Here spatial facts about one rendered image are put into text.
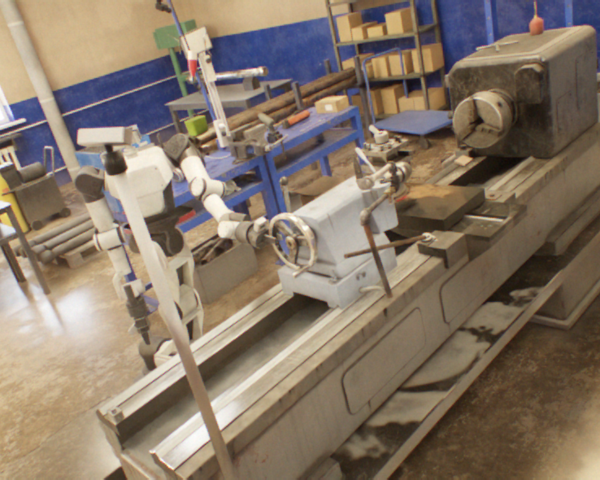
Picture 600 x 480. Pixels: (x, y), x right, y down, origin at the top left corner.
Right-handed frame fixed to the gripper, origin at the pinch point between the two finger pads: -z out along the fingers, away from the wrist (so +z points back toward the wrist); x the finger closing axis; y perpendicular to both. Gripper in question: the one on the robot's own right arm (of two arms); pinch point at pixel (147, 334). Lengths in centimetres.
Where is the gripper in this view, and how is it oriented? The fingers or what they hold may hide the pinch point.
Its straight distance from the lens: 289.6
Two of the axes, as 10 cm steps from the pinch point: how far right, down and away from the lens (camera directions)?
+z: -3.0, -9.4, -1.7
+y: 9.4, -3.2, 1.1
